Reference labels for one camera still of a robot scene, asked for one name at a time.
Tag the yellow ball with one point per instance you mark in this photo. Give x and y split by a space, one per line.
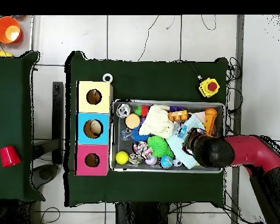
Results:
122 157

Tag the wooden three-hole box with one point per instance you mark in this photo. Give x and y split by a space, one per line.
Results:
93 109

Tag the mint green cloth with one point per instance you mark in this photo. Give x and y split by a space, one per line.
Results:
177 147

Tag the yellow green plastic toy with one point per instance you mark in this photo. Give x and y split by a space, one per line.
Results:
2 53

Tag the round orange sponge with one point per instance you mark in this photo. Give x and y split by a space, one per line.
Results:
132 121

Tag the dark green table cloth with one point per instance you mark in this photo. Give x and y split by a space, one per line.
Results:
154 81
9 105

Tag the crushed bottle with blue label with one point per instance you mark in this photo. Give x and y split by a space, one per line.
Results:
182 131

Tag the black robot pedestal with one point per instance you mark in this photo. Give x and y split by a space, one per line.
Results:
142 214

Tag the red plastic cup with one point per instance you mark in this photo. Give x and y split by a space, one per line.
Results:
9 156

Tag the green spiky ball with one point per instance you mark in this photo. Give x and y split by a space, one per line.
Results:
158 146

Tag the silver metal tin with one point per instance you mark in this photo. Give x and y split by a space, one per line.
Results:
123 110

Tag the long orange toy brick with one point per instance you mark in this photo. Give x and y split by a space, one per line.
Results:
210 119

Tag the black stand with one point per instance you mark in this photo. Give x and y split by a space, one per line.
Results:
58 121

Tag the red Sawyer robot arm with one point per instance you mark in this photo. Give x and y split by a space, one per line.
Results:
252 149

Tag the yellow emergency stop button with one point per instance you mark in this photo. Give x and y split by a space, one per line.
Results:
208 87

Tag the blue globe ball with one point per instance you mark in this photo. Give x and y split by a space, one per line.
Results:
166 161

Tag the cream knitted cloth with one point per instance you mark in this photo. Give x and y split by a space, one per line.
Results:
156 121

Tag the orange plastic cup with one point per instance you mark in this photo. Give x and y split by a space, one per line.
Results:
1 29

